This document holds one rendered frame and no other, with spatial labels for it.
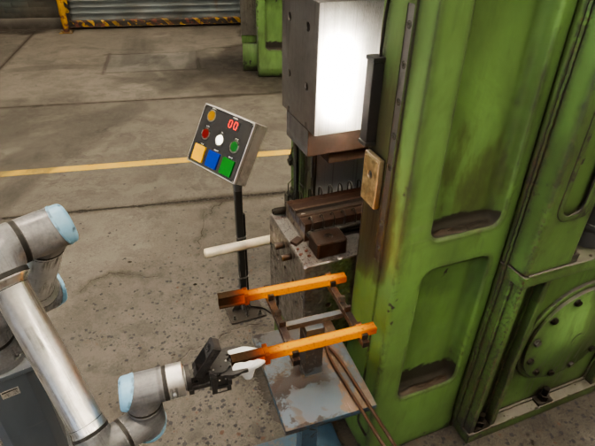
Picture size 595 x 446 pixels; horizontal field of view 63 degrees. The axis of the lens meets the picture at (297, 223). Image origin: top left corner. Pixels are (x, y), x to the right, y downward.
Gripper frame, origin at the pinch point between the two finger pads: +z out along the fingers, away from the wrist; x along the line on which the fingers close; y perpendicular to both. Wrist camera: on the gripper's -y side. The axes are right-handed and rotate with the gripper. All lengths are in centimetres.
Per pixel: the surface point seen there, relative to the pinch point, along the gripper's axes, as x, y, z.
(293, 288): -22.7, -0.5, 17.4
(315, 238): -44, -2, 33
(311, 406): 2.2, 26.5, 15.5
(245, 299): -22.1, -0.4, 1.7
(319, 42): -47, -69, 32
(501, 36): -21, -75, 73
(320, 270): -38, 8, 33
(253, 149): -101, -12, 25
